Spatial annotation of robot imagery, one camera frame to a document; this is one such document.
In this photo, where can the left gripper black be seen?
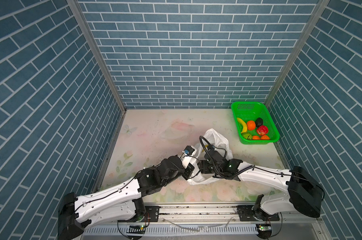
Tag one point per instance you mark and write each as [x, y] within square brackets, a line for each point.
[189, 170]

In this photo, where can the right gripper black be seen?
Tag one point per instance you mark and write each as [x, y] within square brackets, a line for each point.
[202, 164]

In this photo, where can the white plastic bag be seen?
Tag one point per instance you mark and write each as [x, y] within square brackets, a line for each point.
[219, 141]

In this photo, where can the green custard apple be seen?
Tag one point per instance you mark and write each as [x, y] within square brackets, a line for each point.
[247, 136]

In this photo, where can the red apple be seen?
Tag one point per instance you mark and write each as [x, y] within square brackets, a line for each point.
[262, 130]

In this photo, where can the dark avocado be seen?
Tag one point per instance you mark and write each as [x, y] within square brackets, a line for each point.
[258, 122]

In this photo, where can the green plastic basket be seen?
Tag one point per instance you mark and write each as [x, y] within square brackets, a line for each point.
[250, 111]

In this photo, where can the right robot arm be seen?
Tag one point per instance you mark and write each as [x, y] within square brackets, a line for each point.
[299, 191]

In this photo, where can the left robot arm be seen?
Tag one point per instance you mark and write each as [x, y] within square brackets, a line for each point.
[123, 202]

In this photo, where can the yellow banana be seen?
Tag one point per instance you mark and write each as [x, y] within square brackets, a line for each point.
[243, 124]

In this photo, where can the orange tangerine in basket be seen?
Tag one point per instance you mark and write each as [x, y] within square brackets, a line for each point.
[265, 137]

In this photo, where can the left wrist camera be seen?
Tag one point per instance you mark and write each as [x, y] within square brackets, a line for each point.
[189, 151]

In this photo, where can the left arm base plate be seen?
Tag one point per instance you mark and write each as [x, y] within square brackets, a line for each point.
[147, 214]

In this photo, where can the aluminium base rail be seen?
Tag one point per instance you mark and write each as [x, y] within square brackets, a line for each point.
[212, 221]

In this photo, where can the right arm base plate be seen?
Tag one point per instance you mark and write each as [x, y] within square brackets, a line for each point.
[247, 214]

